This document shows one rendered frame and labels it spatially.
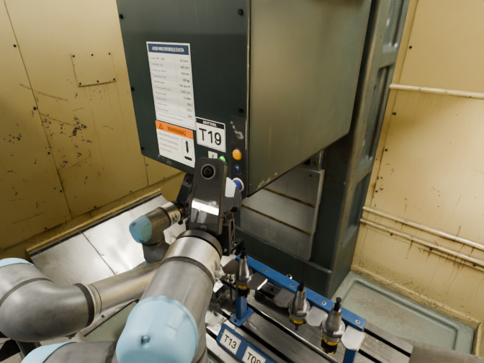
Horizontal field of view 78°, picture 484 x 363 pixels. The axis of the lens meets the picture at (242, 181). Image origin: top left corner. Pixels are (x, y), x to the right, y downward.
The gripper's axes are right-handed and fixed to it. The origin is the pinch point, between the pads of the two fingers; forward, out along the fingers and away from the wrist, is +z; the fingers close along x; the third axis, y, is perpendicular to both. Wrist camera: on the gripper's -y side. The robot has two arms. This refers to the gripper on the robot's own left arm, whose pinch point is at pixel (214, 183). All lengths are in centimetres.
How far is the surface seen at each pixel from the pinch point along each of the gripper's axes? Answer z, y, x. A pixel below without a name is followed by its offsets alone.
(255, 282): -11.6, 23.7, 28.0
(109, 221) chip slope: -1, 61, -99
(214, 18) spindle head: -21, -55, 23
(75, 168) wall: -11, 19, -101
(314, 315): -11, 24, 49
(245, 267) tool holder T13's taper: -11.8, 19.3, 23.8
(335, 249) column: 46, 45, 34
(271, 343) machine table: -8, 55, 33
